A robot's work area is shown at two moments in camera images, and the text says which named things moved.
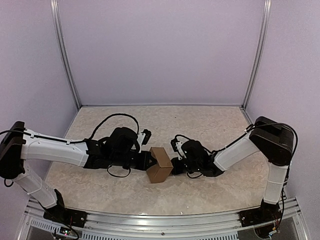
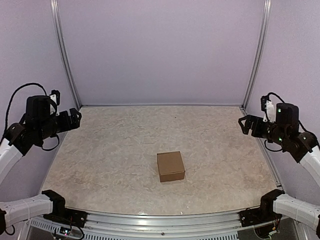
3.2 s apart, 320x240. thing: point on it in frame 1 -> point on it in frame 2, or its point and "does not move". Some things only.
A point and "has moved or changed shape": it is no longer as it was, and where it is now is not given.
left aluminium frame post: [61, 38] does not move
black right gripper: [175, 169] -> [251, 119]
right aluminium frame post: [264, 38] does not move
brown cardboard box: [160, 171] has moved or changed shape
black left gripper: [148, 155] -> [75, 122]
